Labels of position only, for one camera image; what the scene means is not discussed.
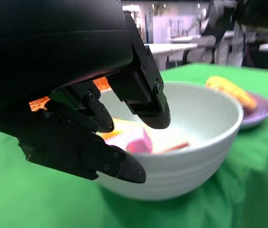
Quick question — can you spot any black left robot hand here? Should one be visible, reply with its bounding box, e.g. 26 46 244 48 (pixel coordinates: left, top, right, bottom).
0 0 172 185

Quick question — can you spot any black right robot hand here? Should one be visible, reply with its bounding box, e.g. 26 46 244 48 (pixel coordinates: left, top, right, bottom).
234 0 268 29

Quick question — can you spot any golden ring bread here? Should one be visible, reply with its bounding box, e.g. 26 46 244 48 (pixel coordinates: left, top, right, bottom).
206 76 258 112

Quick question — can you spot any pale grey-green bowl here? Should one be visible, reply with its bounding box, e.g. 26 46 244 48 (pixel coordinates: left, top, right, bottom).
95 81 244 201

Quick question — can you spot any orange wicker basket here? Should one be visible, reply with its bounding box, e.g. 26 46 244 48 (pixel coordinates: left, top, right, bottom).
28 76 112 112

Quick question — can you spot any pale lavender plate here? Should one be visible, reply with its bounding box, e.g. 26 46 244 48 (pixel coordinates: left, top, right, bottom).
239 91 268 131

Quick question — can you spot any yellow striped cake piece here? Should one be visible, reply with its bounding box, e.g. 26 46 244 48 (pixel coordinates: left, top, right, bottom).
98 118 145 141

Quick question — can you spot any pink striped cake piece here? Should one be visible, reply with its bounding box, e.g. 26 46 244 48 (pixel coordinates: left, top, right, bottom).
125 128 154 154

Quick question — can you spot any salmon striped cake piece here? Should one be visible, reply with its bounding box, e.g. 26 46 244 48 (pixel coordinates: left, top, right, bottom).
152 142 191 155

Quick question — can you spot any green tablecloth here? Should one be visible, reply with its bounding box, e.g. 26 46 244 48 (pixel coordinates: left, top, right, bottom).
0 63 268 228

